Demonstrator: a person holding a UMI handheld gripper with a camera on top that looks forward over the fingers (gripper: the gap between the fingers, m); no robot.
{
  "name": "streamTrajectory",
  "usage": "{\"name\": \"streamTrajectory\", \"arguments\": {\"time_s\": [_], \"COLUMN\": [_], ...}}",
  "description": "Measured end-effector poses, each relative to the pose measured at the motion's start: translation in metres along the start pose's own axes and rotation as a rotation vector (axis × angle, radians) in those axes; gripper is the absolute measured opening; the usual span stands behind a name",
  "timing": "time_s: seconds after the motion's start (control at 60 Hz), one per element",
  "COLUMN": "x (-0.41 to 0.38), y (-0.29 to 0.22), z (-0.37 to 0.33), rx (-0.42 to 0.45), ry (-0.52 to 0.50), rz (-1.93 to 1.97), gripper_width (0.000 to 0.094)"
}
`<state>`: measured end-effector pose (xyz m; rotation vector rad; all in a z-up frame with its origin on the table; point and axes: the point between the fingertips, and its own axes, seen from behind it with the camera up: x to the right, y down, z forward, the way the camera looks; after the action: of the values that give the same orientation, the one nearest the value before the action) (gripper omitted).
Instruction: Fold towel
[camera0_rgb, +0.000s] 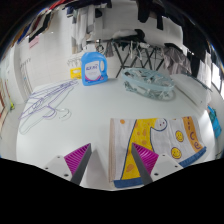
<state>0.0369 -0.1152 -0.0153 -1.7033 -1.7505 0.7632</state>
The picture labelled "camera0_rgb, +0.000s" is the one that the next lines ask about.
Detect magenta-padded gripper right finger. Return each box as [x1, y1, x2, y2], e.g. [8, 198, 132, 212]
[130, 142, 184, 186]

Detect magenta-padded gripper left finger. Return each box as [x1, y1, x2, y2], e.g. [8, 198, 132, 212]
[43, 142, 93, 187]

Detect white yellow cartoon print towel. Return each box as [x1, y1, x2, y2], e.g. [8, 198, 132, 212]
[108, 115, 208, 189]

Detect round pale blue clip hanger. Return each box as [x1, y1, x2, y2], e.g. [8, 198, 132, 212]
[120, 67, 177, 101]

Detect blue plastic baskets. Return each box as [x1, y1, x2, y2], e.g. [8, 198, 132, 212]
[207, 105, 223, 139]

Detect white pillow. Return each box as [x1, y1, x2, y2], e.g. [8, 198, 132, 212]
[171, 73, 212, 108]

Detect yellow box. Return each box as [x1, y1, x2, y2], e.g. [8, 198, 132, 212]
[69, 67, 83, 80]

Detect blue laundry detergent bottle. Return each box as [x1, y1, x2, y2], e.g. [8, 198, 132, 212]
[80, 49, 109, 87]

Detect grey garment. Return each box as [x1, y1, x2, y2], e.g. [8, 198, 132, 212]
[163, 43, 194, 76]

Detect black folding drying rack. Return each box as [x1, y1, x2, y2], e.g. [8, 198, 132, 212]
[96, 29, 168, 79]

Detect row of hanging clothes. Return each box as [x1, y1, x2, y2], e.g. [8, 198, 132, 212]
[9, 0, 224, 91]

